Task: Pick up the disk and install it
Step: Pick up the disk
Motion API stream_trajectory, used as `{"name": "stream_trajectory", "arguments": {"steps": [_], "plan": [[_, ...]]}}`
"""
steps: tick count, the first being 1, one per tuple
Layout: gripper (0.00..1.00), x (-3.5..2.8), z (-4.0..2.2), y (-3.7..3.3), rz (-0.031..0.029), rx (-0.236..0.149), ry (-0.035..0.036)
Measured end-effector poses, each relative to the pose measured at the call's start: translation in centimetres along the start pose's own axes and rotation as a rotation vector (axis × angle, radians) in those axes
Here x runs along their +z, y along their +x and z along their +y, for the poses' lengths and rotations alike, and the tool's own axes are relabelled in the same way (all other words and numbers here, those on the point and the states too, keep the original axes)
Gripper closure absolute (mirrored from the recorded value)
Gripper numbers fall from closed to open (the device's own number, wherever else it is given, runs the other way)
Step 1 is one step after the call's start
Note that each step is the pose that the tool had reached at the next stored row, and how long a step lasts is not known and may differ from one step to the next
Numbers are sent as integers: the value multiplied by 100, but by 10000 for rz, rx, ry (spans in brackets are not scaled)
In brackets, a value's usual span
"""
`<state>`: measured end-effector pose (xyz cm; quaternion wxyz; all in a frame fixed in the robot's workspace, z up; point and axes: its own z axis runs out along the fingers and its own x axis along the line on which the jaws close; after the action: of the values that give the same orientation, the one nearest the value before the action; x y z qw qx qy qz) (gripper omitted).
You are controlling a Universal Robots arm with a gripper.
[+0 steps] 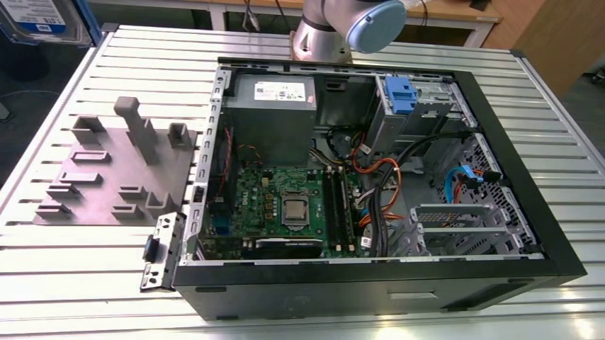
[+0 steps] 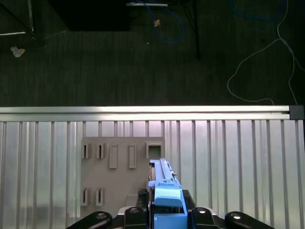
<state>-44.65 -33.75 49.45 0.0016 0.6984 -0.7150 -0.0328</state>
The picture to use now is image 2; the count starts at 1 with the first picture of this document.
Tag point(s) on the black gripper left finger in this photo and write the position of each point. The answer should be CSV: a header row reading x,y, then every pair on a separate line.
x,y
134,217

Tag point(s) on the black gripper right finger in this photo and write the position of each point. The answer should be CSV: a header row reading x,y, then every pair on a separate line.
x,y
202,218

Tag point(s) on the hard disk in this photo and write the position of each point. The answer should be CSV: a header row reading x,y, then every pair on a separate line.
x,y
166,193

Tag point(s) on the grey parts rack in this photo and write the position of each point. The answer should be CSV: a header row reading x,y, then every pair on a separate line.
x,y
121,183

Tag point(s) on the crumpled paper scrap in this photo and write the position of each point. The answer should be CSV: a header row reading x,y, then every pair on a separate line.
x,y
17,51

